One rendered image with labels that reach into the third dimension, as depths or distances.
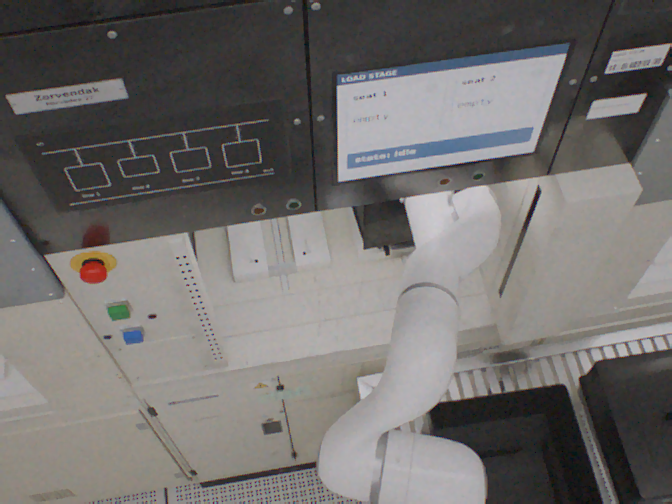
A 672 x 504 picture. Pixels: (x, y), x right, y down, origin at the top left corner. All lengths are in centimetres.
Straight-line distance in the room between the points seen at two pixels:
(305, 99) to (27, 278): 51
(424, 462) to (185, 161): 49
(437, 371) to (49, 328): 68
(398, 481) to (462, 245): 38
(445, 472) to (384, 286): 71
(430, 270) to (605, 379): 65
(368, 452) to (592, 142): 54
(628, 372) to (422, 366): 78
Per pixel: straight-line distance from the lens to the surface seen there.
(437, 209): 130
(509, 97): 101
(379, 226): 154
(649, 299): 180
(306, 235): 169
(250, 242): 169
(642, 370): 170
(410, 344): 99
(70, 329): 137
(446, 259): 117
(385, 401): 100
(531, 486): 166
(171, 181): 102
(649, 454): 164
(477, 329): 165
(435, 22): 88
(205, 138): 96
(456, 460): 104
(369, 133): 100
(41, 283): 122
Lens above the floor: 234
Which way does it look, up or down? 60 degrees down
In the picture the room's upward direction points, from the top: 1 degrees counter-clockwise
